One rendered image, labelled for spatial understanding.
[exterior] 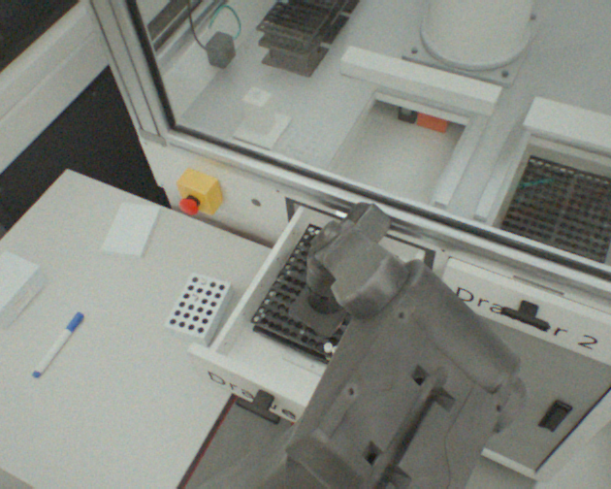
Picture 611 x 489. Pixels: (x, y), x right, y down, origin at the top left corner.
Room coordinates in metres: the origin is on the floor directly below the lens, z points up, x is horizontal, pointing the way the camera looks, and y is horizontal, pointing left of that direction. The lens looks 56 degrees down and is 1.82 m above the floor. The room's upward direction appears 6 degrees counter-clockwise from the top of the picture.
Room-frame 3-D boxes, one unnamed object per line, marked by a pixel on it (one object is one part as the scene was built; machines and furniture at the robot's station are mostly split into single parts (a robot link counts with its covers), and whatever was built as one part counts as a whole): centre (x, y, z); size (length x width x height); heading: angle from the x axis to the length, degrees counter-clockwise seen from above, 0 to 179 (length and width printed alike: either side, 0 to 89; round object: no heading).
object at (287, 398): (0.36, 0.08, 0.87); 0.29 x 0.02 x 0.11; 59
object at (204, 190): (0.80, 0.21, 0.88); 0.07 x 0.05 x 0.07; 59
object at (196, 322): (0.59, 0.22, 0.78); 0.12 x 0.08 x 0.04; 156
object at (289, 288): (0.54, -0.02, 0.87); 0.22 x 0.18 x 0.06; 149
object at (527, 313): (0.45, -0.34, 0.91); 0.07 x 0.04 x 0.01; 59
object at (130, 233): (0.80, 0.37, 0.77); 0.13 x 0.09 x 0.02; 165
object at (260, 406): (0.34, 0.10, 0.91); 0.07 x 0.04 x 0.01; 59
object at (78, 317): (0.55, 0.49, 0.77); 0.14 x 0.02 x 0.02; 151
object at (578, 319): (0.47, -0.35, 0.87); 0.29 x 0.02 x 0.11; 59
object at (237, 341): (0.54, -0.03, 0.86); 0.40 x 0.26 x 0.06; 149
